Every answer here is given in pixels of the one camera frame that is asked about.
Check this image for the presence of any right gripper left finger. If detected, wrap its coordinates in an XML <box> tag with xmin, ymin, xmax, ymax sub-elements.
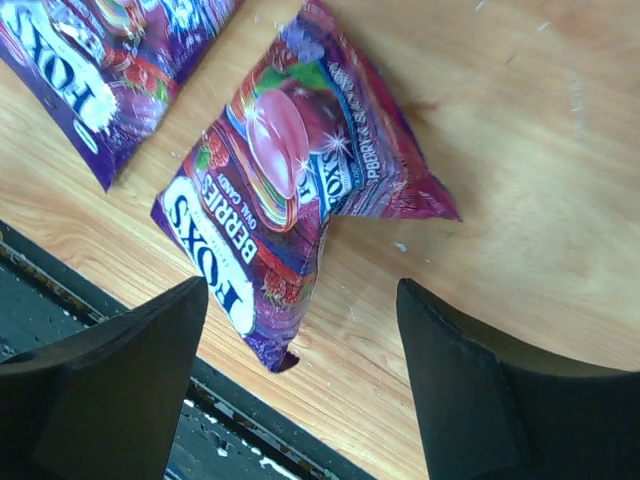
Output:
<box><xmin>1</xmin><ymin>277</ymin><xmax>208</xmax><ymax>479</ymax></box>

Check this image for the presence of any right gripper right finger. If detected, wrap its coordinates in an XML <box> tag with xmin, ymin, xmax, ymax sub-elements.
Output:
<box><xmin>396</xmin><ymin>278</ymin><xmax>639</xmax><ymax>479</ymax></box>

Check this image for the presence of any purple snack packet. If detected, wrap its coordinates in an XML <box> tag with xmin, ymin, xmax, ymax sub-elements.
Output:
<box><xmin>1</xmin><ymin>0</ymin><xmax>240</xmax><ymax>189</ymax></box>
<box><xmin>151</xmin><ymin>1</ymin><xmax>458</xmax><ymax>373</ymax></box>

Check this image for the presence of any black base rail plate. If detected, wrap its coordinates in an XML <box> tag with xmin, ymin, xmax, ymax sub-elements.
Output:
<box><xmin>1</xmin><ymin>225</ymin><xmax>365</xmax><ymax>479</ymax></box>

